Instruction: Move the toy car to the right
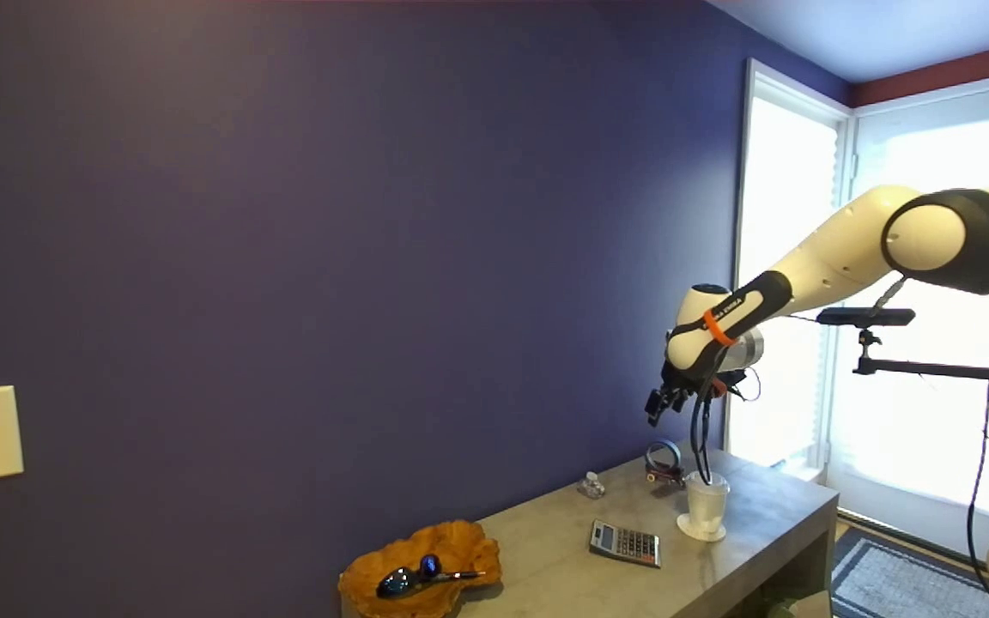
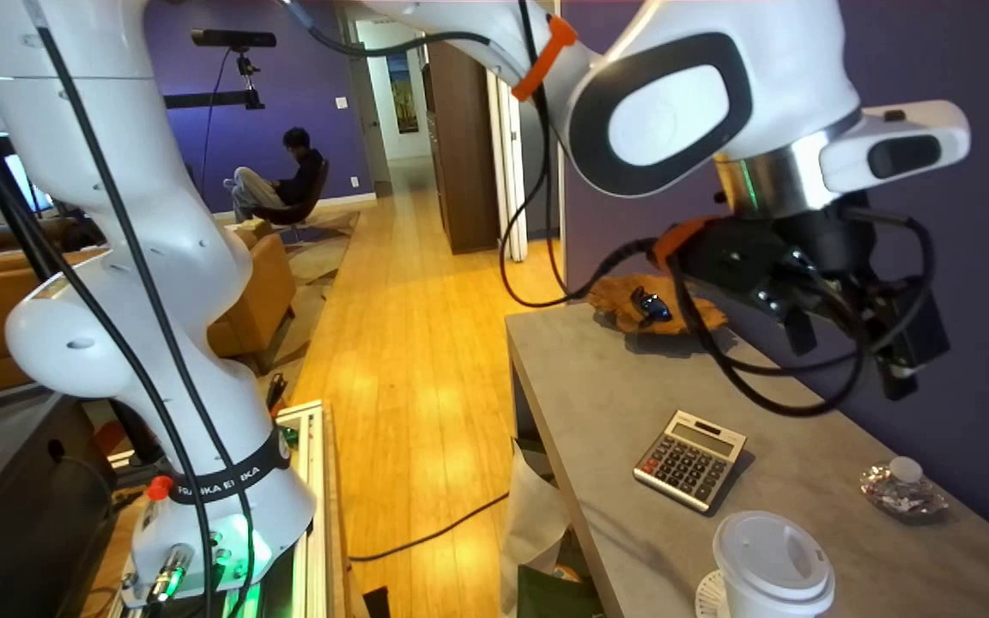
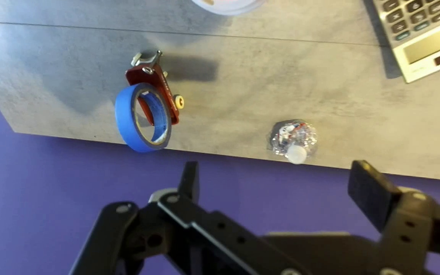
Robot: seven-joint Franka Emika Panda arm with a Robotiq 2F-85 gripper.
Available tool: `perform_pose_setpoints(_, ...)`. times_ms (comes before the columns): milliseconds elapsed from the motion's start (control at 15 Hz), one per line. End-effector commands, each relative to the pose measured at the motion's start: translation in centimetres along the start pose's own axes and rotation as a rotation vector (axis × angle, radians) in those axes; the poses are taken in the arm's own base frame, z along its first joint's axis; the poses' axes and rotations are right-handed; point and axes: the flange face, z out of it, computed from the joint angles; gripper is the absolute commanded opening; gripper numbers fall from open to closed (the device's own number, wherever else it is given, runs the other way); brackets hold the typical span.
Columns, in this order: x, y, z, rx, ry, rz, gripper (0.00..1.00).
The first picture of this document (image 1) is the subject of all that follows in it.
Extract bright window with white frame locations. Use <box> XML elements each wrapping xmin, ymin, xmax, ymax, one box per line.
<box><xmin>731</xmin><ymin>59</ymin><xmax>856</xmax><ymax>477</ymax></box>
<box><xmin>823</xmin><ymin>65</ymin><xmax>989</xmax><ymax>567</ymax></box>

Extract blue bordered rug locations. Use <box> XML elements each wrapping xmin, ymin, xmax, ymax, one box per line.
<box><xmin>832</xmin><ymin>524</ymin><xmax>989</xmax><ymax>618</ymax></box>

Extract white lidded paper cup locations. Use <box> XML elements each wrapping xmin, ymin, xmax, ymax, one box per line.
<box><xmin>676</xmin><ymin>469</ymin><xmax>735</xmax><ymax>547</ymax></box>

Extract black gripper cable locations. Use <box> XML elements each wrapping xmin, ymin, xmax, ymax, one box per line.
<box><xmin>687</xmin><ymin>385</ymin><xmax>725</xmax><ymax>490</ymax></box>

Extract grey calculator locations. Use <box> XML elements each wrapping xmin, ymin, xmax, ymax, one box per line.
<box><xmin>583</xmin><ymin>519</ymin><xmax>665</xmax><ymax>569</ymax></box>

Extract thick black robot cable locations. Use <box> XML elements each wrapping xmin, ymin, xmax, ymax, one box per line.
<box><xmin>965</xmin><ymin>295</ymin><xmax>989</xmax><ymax>616</ymax></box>

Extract black stereo camera bar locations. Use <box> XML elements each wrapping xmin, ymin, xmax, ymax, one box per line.
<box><xmin>814</xmin><ymin>301</ymin><xmax>919</xmax><ymax>333</ymax></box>

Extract black sunglasses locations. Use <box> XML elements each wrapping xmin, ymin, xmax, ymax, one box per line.
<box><xmin>371</xmin><ymin>548</ymin><xmax>482</xmax><ymax>600</ymax></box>

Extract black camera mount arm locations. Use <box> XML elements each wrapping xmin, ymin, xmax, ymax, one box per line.
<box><xmin>850</xmin><ymin>323</ymin><xmax>989</xmax><ymax>398</ymax></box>

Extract orange arm strap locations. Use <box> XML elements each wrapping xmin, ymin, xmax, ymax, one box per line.
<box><xmin>697</xmin><ymin>310</ymin><xmax>742</xmax><ymax>354</ymax></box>

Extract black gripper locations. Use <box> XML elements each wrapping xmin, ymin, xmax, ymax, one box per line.
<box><xmin>641</xmin><ymin>357</ymin><xmax>713</xmax><ymax>429</ymax></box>

